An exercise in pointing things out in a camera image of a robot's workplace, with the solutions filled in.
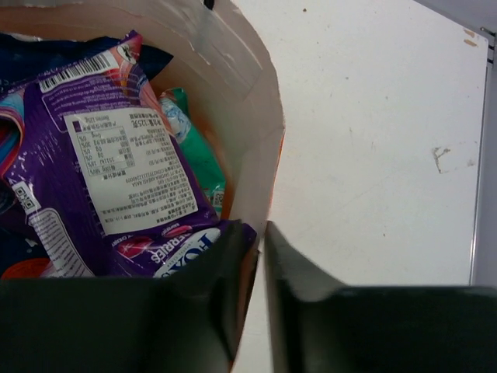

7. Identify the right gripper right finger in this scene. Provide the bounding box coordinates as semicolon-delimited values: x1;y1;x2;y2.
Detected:
264;222;496;372

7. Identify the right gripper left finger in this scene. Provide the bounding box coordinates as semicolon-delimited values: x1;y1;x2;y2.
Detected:
1;221;257;372

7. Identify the purple snack packet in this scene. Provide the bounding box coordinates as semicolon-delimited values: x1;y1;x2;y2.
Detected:
1;32;234;277

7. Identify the teal snack packet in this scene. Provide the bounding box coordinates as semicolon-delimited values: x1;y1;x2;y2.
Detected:
158;88;226;216

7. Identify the orange paper bag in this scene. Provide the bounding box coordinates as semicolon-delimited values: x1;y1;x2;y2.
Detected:
0;0;287;373

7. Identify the blue Burts chip bag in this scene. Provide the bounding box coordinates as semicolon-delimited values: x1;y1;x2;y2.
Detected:
1;32;178;277

